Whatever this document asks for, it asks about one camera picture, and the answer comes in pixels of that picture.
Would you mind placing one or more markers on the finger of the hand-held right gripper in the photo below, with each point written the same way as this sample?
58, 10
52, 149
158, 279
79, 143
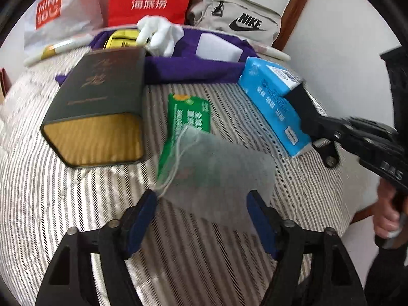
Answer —
302, 108

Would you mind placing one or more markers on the blue tissue pack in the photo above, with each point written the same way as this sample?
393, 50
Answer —
271, 102

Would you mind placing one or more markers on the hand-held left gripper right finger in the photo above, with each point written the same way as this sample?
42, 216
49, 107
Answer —
261, 226

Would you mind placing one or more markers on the person's right forearm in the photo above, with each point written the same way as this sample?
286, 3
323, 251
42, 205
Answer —
389, 277

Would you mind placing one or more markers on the green tissue packet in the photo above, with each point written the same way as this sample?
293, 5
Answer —
188, 114

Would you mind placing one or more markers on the striped quilted cover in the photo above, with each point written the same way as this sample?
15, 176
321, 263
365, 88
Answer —
63, 197

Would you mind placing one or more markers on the person's right hand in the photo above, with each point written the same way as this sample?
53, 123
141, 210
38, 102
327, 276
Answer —
384, 216

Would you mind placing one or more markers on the white plastic shopping bag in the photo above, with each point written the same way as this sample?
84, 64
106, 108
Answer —
76, 9

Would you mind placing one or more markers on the brown wooden door frame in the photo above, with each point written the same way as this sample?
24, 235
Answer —
299, 3

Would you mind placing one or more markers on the white cotton glove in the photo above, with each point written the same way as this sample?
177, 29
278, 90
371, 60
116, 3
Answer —
162, 35

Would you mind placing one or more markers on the grey waist bag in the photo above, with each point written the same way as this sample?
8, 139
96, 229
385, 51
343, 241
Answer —
207, 9

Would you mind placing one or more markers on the yellow black tin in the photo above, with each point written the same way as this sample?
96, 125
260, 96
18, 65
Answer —
119, 38

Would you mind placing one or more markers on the dark object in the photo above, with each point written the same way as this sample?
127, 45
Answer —
398, 76

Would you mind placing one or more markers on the purple towel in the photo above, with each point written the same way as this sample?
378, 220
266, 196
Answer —
191, 70

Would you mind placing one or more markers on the white rolled paper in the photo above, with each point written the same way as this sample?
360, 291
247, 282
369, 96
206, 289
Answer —
47, 52

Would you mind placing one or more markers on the dark green tin box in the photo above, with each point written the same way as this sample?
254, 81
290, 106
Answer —
102, 83

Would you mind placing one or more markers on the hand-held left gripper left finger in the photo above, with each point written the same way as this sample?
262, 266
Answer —
140, 221

